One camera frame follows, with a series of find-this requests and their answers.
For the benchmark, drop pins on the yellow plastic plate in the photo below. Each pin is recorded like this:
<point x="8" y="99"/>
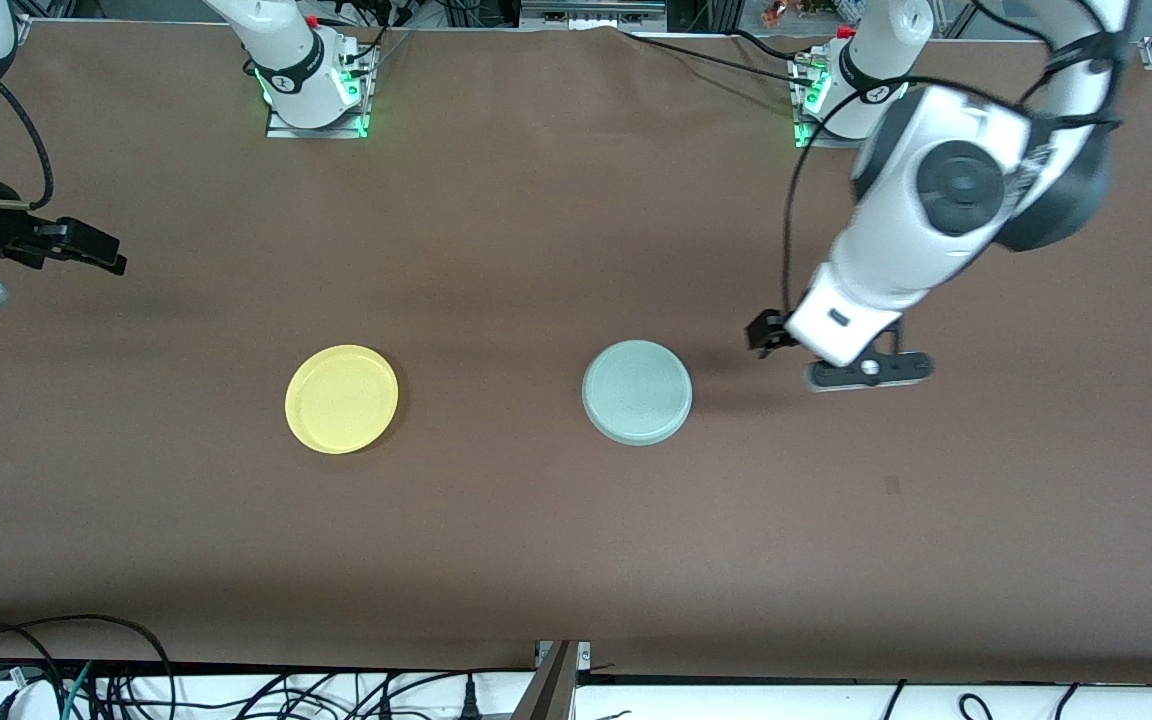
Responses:
<point x="341" y="400"/>

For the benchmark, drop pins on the black power plug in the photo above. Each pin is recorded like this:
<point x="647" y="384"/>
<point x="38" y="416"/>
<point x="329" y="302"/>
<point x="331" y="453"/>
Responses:
<point x="469" y="702"/>

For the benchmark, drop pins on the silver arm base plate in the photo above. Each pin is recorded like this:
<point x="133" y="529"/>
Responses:
<point x="821" y="141"/>
<point x="316" y="131"/>

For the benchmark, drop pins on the aluminium frame post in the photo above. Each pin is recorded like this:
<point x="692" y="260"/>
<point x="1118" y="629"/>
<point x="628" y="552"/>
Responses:
<point x="551" y="690"/>

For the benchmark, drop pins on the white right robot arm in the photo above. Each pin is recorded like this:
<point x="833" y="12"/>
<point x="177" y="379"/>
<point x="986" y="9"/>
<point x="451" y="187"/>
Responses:
<point x="301" y="60"/>

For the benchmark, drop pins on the pale green plastic plate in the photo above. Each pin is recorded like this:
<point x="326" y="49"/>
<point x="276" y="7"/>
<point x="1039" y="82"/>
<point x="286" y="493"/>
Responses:
<point x="636" y="392"/>

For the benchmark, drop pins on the brown table cover sheet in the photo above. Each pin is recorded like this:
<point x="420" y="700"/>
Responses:
<point x="576" y="250"/>

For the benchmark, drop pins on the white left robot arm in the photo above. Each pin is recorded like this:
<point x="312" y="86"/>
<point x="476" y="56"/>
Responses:
<point x="896" y="250"/>

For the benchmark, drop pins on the white power adapter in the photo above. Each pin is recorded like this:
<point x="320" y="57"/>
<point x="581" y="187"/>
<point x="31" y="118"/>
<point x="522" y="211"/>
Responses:
<point x="31" y="697"/>

